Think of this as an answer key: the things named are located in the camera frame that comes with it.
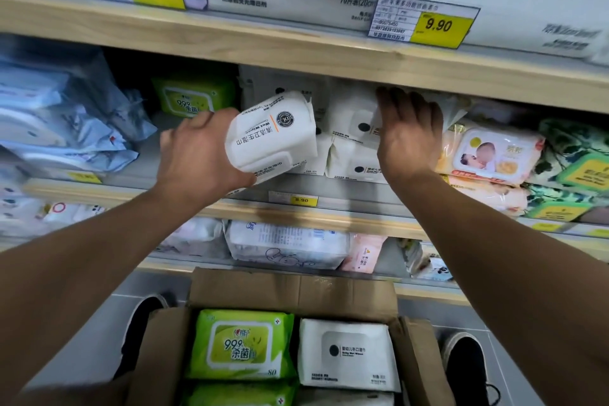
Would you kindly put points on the brown cardboard box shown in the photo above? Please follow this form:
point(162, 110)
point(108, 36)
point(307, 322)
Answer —
point(295, 291)

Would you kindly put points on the large green wet wipes pack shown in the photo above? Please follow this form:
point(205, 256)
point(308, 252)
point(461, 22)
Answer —
point(190, 96)
point(238, 396)
point(240, 344)

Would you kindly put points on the white blue tissue pack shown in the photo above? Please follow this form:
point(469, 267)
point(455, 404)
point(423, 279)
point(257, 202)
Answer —
point(285, 244)

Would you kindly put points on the person's black shoe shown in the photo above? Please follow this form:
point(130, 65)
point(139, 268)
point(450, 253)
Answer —
point(138, 334)
point(468, 367)

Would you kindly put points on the person's right black shoe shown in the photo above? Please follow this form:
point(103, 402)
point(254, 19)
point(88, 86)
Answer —
point(468, 367)

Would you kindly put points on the stack of light blue wipes packs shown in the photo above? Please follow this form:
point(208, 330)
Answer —
point(62, 115)

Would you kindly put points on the person's right forearm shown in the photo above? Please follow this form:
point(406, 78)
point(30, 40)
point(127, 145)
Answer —
point(523, 286)

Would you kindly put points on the person's left forearm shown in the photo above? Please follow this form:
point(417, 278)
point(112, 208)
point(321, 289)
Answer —
point(85, 286)

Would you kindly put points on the small wipes packets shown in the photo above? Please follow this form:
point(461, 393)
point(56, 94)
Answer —
point(438, 270)

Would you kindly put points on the wooden edged grey shelf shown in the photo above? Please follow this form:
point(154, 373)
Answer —
point(285, 46)

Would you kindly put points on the person's left hand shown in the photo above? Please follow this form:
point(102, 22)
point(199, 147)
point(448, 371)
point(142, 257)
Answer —
point(195, 158)

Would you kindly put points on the person's right hand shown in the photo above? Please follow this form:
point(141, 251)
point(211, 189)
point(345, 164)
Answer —
point(411, 139)

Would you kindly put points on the pink small wipes pack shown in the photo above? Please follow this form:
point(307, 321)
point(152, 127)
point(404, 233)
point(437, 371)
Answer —
point(364, 253)

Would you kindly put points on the person's left black shoe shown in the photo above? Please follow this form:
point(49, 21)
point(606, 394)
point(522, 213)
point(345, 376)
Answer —
point(138, 334)

